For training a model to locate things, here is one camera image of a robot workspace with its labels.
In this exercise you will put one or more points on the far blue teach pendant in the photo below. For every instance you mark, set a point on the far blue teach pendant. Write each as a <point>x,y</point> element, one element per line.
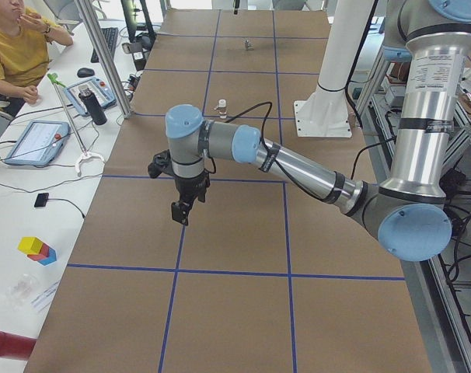
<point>93,86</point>

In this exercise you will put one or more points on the metal reacher grabber tool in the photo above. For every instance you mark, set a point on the metal reacher grabber tool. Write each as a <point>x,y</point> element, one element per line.
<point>85,153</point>

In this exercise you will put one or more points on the person in yellow shirt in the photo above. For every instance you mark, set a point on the person in yellow shirt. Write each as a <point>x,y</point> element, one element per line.
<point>24,58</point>

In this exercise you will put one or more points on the blue wooden block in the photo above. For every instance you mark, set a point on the blue wooden block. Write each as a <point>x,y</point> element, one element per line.
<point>52,258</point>

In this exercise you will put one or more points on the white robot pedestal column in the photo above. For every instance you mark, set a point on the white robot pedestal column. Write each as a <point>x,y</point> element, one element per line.
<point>350,21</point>

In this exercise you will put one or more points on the blue teach pendant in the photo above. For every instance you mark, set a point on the blue teach pendant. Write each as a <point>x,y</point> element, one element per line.
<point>40,143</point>
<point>93,86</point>

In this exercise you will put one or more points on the small black box device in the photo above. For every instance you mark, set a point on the small black box device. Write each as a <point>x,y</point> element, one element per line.
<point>41,200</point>

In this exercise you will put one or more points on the black computer mouse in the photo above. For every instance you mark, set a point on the black computer mouse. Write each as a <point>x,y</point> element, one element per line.
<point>85,72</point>

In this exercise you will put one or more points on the yellow wooden block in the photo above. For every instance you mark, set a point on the yellow wooden block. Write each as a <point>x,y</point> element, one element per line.
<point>29,245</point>

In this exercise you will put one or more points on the red wooden block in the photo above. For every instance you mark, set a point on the red wooden block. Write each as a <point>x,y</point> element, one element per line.
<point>43,254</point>

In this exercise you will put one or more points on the red cylinder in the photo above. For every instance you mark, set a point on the red cylinder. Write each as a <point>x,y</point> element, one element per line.
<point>16,347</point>

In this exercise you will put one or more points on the clear plastic bag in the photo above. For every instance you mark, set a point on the clear plastic bag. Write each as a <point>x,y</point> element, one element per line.
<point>21,290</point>

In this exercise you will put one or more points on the black keyboard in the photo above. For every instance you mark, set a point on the black keyboard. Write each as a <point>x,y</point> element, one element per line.
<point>110,35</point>

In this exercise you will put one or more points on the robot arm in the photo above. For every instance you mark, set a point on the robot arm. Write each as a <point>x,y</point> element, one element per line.
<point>404,213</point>

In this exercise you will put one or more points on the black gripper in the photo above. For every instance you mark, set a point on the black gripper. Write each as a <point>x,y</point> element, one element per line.
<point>191,187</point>

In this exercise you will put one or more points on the aluminium frame post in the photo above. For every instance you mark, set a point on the aluminium frame post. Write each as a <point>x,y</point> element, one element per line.
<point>92,26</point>

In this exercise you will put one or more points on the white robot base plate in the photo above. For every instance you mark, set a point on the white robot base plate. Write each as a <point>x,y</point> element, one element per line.
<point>322,119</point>

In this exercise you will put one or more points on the near blue teach pendant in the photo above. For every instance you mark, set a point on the near blue teach pendant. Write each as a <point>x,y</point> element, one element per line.
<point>40,143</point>

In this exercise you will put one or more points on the white PPR valve metal handle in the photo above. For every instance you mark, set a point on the white PPR valve metal handle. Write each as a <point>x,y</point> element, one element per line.
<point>221,108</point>

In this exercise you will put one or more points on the black water bottle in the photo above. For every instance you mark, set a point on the black water bottle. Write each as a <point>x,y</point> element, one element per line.
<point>91,103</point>

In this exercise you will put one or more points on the chrome tee pipe fitting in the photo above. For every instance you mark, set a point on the chrome tee pipe fitting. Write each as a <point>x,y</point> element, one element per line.
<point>248,45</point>

